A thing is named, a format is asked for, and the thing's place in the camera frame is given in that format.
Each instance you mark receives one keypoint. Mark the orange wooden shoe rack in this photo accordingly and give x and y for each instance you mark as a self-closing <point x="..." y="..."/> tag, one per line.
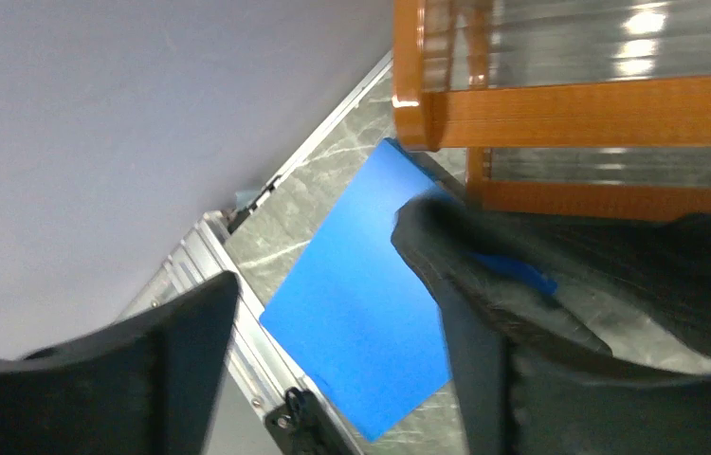
<point x="442" y="99"/>

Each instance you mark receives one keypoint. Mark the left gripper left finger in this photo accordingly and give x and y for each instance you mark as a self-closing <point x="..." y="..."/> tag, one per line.
<point x="144" y="385"/>

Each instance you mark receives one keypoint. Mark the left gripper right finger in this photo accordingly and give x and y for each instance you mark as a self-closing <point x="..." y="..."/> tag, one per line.
<point x="522" y="389"/>

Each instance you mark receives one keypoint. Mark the black pinstriped shirt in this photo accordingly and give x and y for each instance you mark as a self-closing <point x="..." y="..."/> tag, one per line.
<point x="522" y="272"/>

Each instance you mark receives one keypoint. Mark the blue flat mat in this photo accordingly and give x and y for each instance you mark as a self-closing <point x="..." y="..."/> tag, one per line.
<point x="366" y="330"/>

